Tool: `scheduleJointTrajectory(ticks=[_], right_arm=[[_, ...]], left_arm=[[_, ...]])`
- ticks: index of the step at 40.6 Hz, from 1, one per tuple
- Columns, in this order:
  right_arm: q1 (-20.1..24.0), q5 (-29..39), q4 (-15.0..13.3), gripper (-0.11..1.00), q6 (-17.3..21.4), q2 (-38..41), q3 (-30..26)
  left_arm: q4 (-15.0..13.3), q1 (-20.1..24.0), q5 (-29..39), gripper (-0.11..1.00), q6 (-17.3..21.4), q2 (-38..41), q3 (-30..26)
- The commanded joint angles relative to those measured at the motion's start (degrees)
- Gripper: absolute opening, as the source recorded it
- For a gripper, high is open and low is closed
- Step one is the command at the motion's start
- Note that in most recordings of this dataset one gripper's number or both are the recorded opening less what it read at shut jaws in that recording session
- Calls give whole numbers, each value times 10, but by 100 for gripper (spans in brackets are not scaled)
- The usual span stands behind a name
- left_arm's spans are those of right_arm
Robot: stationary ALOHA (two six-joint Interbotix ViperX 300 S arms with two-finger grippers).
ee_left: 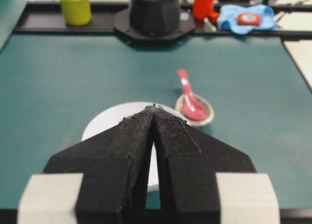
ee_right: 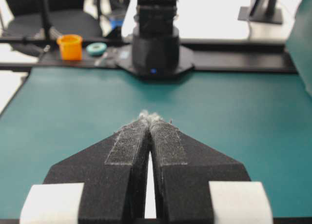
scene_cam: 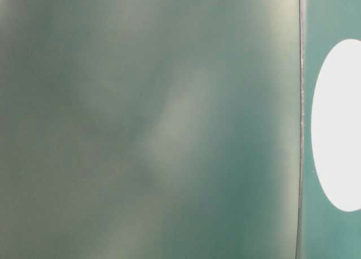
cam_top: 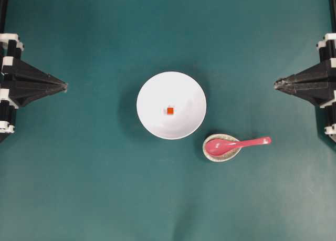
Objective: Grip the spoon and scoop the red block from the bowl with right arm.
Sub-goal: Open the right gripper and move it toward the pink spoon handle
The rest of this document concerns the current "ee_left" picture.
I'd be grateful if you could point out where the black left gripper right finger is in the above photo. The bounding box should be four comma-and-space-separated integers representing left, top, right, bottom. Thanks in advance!
151, 107, 256, 224

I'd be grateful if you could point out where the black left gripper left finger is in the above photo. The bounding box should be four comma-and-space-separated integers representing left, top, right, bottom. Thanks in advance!
43, 106, 156, 224

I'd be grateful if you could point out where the pink plastic spoon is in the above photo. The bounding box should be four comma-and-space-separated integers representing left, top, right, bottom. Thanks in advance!
176, 69, 208, 121

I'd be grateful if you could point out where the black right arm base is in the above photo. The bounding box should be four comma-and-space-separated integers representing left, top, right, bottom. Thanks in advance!
114, 0, 195, 41

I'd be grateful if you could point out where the white round bowl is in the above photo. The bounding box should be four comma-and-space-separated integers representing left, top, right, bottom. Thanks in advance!
81, 102, 193, 193

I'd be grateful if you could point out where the speckled ceramic spoon rest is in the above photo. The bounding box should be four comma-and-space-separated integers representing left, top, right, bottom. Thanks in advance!
175, 94, 215, 127

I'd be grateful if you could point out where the blue cloth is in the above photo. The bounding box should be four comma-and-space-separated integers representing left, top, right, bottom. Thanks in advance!
216, 4, 278, 35

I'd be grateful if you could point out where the red plastic cup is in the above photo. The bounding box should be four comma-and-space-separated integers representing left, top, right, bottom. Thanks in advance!
193, 0, 219, 23

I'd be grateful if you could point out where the yellow-green jar blue lid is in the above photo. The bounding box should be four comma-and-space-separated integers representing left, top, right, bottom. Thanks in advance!
60, 0, 92, 26

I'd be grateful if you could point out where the black aluminium frame rail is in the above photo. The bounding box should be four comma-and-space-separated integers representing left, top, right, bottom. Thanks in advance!
13, 2, 312, 42

